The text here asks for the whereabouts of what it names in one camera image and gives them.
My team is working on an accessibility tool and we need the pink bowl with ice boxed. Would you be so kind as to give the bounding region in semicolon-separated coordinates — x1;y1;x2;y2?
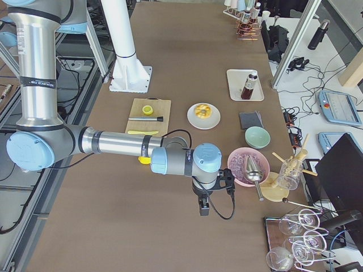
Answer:
227;147;270;187

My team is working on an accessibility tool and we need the white rabbit tray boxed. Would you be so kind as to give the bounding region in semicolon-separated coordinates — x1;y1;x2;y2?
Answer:
226;69;264;101

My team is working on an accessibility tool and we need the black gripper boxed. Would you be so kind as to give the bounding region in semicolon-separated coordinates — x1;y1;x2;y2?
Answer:
192;184;211;216

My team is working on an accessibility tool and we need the tea bottle in rack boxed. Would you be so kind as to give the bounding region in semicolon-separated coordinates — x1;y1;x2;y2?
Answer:
241;10;251;24

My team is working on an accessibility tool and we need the grey folded cloth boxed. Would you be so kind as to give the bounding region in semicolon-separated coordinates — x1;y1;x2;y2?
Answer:
239;111;264;130

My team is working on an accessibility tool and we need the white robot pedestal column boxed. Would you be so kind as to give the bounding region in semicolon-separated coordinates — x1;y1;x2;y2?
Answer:
102;0;152;94

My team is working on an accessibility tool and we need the white round plate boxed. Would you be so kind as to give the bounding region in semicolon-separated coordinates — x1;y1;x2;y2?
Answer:
187;103;221;130

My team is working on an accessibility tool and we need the steel muddler black tip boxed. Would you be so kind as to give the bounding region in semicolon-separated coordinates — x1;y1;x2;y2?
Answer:
128;116;164;122

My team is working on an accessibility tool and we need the blue teach pendant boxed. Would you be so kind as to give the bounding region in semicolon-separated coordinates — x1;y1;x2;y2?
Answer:
318;132;357;155
318;90;362;126

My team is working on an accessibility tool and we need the mint green bowl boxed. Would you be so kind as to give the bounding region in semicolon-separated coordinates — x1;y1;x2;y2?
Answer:
245;126;271;149

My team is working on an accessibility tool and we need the yellow plastic knife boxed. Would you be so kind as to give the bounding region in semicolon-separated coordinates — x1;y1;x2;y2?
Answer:
127;130;159;135

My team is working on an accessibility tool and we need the black monitor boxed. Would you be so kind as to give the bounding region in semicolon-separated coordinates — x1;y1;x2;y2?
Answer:
316;134;362;211

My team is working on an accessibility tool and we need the copper wire bottle rack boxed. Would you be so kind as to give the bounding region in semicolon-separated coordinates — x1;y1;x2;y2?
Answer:
235;19;261;41

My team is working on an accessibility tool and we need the twisted glazed donut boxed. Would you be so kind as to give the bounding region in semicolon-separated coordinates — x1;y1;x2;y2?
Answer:
194;104;212;119

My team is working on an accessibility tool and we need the black thermos bottle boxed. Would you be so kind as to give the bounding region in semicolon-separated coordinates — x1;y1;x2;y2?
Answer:
307;19;330;50

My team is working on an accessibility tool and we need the steel ice scoop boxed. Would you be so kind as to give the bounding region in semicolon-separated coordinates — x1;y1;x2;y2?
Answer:
243;155;264;201

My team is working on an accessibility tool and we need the wooden cup tree stand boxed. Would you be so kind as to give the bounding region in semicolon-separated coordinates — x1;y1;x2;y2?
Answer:
261;134;318;202

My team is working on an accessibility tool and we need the bamboo cutting board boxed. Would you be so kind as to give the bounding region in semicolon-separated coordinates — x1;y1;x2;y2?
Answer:
125;98;171;137

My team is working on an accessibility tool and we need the half lemon slice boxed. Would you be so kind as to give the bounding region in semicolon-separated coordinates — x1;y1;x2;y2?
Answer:
142;105;154;116

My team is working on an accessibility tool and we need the dark tea bottle on tray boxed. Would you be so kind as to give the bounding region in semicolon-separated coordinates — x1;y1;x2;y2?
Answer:
240;70;258;100

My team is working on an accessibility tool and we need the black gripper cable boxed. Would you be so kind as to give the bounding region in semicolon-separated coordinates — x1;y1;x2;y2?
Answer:
161;129;237;220

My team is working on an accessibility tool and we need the yellow lemon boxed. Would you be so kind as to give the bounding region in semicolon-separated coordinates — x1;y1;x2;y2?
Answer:
138;156;151;165

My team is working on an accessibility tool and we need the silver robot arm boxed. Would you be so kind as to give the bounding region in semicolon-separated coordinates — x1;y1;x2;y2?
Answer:
6;1;222;216

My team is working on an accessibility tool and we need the wine glass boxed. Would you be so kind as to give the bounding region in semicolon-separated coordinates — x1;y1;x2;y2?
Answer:
278;209;320;236
292;241;315;266
282;231;327;254
266;246;294;271

